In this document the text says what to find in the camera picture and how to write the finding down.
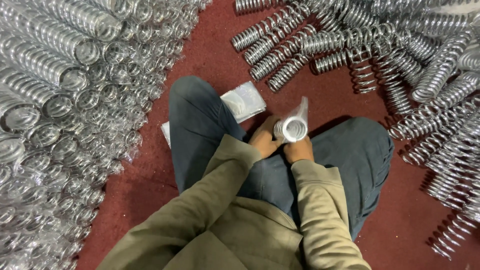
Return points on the person's right hand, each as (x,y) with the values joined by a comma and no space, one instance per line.
(298,151)

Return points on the person's olive jacket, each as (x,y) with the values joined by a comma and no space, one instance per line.
(247,236)

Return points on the chrome coil spring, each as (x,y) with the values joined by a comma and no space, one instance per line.
(291,128)

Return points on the person's right fingers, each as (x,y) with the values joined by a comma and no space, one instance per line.
(300,141)

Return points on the person's left hand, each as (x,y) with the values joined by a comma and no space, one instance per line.
(263,137)

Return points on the clear plastic sleeve bag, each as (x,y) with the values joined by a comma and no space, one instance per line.
(297,119)

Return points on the person's left fingers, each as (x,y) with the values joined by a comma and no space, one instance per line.
(275,129)

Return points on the stack of clear plastic bags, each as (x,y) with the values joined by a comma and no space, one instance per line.
(240,103)

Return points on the pile of bagged chrome springs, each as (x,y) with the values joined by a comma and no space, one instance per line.
(63,120)

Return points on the heap of bare chrome springs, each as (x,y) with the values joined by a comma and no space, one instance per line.
(405,75)

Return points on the person's grey trousers legs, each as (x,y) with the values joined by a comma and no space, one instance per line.
(337,165)

